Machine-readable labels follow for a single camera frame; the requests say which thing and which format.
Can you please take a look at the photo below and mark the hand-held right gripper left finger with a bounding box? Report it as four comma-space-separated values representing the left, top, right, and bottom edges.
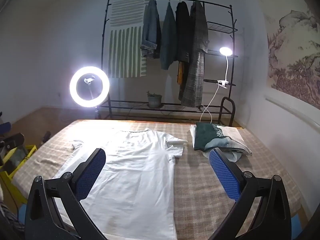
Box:
24, 148, 107, 240

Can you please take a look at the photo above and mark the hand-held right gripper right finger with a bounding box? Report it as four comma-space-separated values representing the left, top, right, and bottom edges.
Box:
209, 147, 293, 240

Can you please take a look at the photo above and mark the white t-shirt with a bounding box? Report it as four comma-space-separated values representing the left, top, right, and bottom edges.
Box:
51, 128, 188, 240

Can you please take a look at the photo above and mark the black metal clothes rack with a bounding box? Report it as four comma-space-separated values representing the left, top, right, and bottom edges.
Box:
101, 0, 238, 120

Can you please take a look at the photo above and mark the dark cloth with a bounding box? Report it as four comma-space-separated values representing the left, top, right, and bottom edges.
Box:
4, 147, 29, 174

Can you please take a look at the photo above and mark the grey-blue folded garment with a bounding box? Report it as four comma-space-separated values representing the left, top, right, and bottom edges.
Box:
204, 137, 242, 162

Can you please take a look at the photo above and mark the white folded garment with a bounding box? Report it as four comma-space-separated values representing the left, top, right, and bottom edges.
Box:
190, 124, 252, 156

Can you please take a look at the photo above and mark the green patterned folded garment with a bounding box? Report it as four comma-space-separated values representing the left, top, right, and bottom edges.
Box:
195, 122, 227, 152

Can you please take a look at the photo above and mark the yellow crate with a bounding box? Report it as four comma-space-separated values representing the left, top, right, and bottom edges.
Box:
0, 144, 38, 205

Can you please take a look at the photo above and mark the grey striped cloth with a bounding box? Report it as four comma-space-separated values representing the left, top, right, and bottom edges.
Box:
0, 197, 24, 240

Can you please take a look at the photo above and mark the potted plant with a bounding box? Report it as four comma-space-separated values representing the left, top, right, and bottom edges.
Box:
146, 91, 163, 109

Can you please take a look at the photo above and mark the orange scarf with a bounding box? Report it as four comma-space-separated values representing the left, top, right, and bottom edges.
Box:
177, 61, 185, 85

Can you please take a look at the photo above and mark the grey plaid coat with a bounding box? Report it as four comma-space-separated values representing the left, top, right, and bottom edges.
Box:
180, 0, 209, 108

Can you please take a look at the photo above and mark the white clip lamp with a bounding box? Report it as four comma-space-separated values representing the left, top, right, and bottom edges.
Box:
217, 46, 233, 90

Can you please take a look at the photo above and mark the teal jacket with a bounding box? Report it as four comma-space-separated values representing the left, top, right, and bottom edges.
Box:
160, 1, 178, 70

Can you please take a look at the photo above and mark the black jacket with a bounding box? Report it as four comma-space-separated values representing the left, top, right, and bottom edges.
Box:
175, 1, 192, 63

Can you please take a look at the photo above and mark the blue denim jacket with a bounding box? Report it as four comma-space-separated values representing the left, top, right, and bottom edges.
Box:
140, 0, 162, 59

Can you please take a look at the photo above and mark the white lamp cable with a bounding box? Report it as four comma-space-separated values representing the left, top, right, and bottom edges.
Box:
201, 84, 220, 125

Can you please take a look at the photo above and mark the ring light on stand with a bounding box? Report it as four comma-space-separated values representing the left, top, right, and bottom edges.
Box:
69, 65, 110, 119

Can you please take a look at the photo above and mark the green striped wall hanging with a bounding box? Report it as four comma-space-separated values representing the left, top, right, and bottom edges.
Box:
109, 0, 150, 78

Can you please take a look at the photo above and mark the landscape wall mural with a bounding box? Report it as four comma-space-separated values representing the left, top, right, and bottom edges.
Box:
265, 4, 320, 105

